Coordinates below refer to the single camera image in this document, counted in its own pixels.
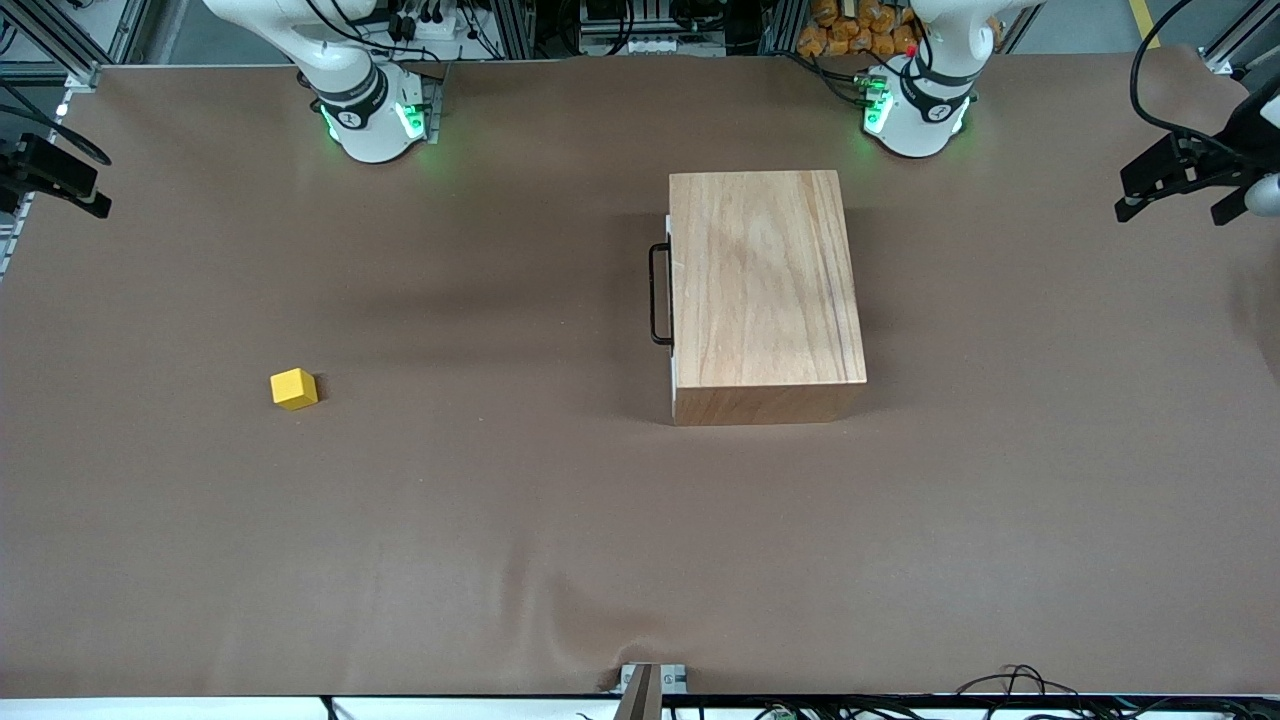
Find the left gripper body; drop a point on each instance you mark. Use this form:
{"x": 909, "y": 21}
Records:
{"x": 1243, "y": 142}

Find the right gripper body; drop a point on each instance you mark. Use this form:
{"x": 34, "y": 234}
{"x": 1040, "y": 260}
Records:
{"x": 12, "y": 166}

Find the yellow cube block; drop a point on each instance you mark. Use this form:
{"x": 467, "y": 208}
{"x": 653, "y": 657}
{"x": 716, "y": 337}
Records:
{"x": 294, "y": 388}

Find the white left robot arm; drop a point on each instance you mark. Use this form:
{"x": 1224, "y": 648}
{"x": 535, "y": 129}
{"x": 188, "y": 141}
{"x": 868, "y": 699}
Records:
{"x": 920, "y": 125}

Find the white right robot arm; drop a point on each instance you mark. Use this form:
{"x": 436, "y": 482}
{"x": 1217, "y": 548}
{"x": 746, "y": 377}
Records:
{"x": 365, "y": 120}

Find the orange mesh bag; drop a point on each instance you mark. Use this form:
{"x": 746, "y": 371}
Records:
{"x": 850, "y": 30}

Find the white power strip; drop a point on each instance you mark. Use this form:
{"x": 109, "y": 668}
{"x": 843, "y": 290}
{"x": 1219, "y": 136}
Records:
{"x": 430, "y": 25}

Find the wooden cabinet box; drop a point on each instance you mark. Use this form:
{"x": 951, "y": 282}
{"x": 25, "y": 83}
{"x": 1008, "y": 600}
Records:
{"x": 770, "y": 290}

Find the brown table mat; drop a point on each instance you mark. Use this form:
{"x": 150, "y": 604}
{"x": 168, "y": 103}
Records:
{"x": 500, "y": 500}

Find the white slotted device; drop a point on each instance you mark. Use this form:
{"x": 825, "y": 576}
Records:
{"x": 630, "y": 45}

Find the aluminium frame profile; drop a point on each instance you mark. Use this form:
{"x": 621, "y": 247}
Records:
{"x": 1225, "y": 55}
{"x": 50, "y": 70}

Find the aluminium post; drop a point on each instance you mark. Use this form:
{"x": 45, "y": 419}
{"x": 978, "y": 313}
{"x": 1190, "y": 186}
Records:
{"x": 780, "y": 25}
{"x": 515, "y": 30}

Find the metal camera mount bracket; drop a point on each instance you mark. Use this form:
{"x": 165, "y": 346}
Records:
{"x": 640, "y": 695}

